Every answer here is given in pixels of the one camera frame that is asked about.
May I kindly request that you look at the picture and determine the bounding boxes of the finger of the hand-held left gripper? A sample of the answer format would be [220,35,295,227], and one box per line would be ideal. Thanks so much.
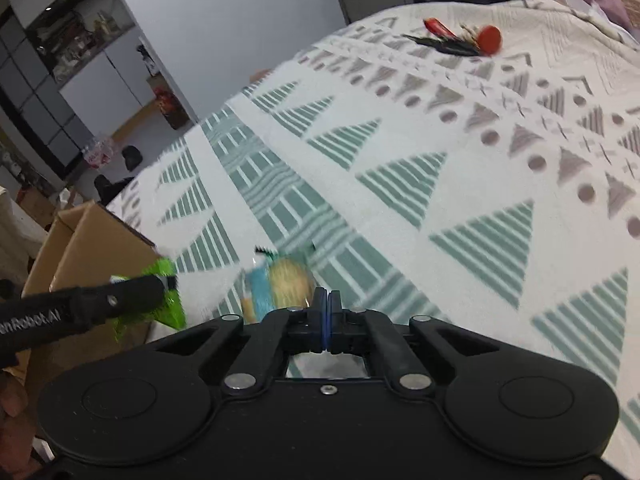
[107,272,177,322]

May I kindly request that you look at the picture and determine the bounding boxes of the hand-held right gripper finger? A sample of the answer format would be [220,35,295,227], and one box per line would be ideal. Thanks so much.
[150,287,326,392]
[326,290,501,392]

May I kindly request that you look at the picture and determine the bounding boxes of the lime green snack packet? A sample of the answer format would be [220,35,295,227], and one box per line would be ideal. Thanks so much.
[110,257,187,343]

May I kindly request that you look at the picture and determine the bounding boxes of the bun snack packet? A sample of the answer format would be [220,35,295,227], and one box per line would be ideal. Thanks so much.
[240,244,319,325]

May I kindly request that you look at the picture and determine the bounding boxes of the cardboard box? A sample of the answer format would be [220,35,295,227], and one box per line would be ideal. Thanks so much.
[20,200,158,401]

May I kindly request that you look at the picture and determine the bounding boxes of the white cloth bag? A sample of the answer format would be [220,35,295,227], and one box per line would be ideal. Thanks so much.
[0,187,51,286]

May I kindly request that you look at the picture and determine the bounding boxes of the black round object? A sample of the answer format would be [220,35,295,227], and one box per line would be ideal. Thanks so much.
[121,144,145,172]

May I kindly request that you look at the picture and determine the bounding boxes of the pink plastic bag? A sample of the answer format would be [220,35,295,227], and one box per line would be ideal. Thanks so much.
[81,134,119,169]

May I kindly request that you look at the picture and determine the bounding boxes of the patterned blanket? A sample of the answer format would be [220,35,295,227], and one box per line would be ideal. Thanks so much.
[106,0,640,478]

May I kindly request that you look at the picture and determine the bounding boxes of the red bag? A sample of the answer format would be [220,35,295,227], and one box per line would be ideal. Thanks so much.
[151,84,192,132]

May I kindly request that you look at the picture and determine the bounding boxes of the black glass cabinet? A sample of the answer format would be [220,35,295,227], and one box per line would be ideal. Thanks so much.
[0,5,85,182]

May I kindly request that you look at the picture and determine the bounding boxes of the dark display shelf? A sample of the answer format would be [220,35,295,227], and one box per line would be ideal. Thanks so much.
[24,0,137,85]

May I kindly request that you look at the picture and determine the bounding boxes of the bunch of keys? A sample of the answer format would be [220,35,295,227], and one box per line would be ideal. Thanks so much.
[401,16,503,57]

